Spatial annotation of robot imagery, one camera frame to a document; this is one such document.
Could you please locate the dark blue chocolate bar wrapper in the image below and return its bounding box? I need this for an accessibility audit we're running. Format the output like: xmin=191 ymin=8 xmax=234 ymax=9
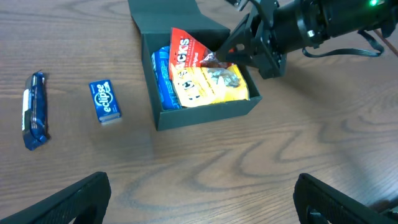
xmin=22 ymin=71 xmax=48 ymax=151

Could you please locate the black open gift box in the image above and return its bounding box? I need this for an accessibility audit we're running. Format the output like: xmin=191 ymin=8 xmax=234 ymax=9
xmin=128 ymin=0 xmax=262 ymax=131

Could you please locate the blue Oreo cookie pack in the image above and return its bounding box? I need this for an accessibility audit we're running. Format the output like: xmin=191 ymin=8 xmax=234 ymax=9
xmin=151 ymin=46 xmax=182 ymax=110

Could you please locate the blue Eclipse mints box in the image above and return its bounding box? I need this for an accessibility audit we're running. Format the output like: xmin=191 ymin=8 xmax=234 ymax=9
xmin=89 ymin=80 xmax=121 ymax=123

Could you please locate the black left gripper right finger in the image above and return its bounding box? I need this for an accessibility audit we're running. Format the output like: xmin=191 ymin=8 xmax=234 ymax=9
xmin=293 ymin=173 xmax=397 ymax=224

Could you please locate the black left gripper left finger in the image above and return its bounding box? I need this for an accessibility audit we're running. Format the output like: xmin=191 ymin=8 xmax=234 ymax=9
xmin=1 ymin=172 xmax=111 ymax=223

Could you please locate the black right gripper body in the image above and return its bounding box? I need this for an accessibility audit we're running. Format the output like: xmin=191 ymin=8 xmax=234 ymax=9
xmin=236 ymin=0 xmax=287 ymax=79

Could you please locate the red Hacks candy bag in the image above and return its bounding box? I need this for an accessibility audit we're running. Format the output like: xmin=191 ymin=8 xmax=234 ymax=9
xmin=169 ymin=27 xmax=233 ymax=82

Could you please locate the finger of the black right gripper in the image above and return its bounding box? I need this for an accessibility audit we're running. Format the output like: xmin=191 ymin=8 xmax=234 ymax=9
xmin=216 ymin=14 xmax=258 ymax=64

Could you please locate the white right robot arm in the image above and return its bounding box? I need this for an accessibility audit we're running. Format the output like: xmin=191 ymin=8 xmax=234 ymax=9
xmin=215 ymin=0 xmax=397 ymax=79

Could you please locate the yellow sunflower seed bag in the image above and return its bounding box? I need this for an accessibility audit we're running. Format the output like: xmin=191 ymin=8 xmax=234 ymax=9
xmin=170 ymin=65 xmax=249 ymax=108

